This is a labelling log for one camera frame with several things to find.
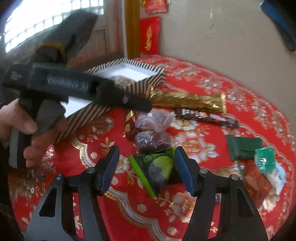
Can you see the dark red gold packet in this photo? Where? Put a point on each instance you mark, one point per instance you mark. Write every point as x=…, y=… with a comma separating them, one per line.
x=130, y=128

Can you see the person's left hand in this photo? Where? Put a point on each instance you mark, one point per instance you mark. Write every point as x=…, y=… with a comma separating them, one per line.
x=14, y=116

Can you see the red floral tablecloth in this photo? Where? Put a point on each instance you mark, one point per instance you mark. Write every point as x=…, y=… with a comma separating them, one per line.
x=128, y=210

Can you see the dark brown chocolate bar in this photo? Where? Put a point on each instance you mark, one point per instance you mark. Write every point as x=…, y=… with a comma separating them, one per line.
x=206, y=117

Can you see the brown patterned snack packet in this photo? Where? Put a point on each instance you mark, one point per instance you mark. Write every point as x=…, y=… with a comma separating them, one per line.
x=229, y=170

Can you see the red snack packet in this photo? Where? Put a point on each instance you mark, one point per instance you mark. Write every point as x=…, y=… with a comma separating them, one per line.
x=256, y=183

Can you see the striped white gift box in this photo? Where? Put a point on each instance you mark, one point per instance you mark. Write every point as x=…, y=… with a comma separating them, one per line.
x=132, y=76

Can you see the window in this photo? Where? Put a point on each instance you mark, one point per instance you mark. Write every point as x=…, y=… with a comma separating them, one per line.
x=32, y=17

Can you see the red wall decoration upper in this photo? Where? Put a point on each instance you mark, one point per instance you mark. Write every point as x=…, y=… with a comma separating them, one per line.
x=155, y=6

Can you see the red wall decoration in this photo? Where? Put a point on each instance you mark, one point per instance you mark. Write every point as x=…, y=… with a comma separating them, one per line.
x=155, y=6
x=149, y=35

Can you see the white snack packet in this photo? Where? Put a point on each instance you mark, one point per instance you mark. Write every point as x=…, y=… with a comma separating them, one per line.
x=277, y=178

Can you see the light green candy packet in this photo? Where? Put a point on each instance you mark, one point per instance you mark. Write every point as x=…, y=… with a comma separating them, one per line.
x=264, y=159

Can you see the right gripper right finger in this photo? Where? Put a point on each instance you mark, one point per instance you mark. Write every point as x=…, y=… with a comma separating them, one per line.
x=239, y=218

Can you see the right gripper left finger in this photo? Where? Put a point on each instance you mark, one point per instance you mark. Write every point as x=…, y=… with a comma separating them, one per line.
x=53, y=218

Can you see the red wall decoration lower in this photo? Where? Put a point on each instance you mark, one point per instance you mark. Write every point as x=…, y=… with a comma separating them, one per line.
x=149, y=35

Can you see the clear bag of dates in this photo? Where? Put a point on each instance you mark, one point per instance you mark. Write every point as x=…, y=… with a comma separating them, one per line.
x=157, y=120
x=150, y=141

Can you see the green black snack packet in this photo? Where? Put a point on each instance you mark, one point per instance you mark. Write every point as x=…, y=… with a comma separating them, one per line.
x=156, y=170

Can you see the gold foil snack bar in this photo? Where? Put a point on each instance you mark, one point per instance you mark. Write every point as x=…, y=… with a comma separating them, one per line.
x=215, y=103

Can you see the dark green snack packet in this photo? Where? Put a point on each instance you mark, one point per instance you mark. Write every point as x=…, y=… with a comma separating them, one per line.
x=242, y=148

